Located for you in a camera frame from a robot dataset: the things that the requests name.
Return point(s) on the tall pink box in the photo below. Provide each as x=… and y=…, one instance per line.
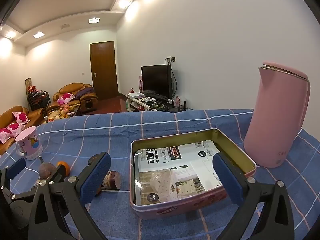
x=140, y=85

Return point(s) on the cut purple taro piece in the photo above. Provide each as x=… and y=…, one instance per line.
x=112, y=180

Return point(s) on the pink cartoon mug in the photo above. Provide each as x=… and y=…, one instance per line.
x=30, y=145

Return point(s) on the pink tin box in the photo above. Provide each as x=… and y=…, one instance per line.
x=175, y=208

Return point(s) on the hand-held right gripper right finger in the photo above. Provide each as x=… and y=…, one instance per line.
x=227, y=180

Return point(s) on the brown wooden door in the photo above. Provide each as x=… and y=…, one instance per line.
x=103, y=70

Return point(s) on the pink floral cushion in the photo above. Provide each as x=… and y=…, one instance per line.
x=5, y=133
x=15, y=128
x=65, y=98
x=20, y=117

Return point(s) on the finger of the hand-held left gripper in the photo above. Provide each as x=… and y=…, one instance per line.
x=15, y=168
x=57, y=176

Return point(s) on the round brown taro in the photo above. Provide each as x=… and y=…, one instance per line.
x=46, y=170

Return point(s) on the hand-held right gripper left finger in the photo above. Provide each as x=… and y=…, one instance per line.
x=96, y=177

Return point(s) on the wall socket with plugs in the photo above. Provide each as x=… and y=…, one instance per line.
x=172, y=59

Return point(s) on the purple throw blanket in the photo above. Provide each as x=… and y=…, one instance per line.
x=85, y=91

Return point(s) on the recessed ceiling light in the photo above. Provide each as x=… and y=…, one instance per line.
x=38, y=34
x=10, y=34
x=123, y=3
x=93, y=20

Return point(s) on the white television stand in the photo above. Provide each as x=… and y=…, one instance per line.
x=135, y=102

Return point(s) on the coffee table with snacks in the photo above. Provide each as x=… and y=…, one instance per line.
x=62, y=112

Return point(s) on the pink electric kettle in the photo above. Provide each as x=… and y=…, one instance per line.
x=275, y=117

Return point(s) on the blue plaid blanket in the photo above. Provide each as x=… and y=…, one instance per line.
x=100, y=135

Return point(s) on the white set-top box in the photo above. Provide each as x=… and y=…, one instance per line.
x=136, y=95

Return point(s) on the black television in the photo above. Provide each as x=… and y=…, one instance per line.
x=156, y=78

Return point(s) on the black router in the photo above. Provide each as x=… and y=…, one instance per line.
x=175, y=108

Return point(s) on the brown leather sofa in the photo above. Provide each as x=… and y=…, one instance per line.
x=32, y=115

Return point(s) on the black cluttered rack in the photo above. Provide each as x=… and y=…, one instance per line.
x=37, y=100

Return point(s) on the printed paper liner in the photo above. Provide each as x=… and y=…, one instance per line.
x=170, y=170

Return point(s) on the brown leather armchair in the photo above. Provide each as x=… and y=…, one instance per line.
x=72, y=87

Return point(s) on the white plastic bag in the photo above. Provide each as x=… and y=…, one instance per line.
x=176, y=100

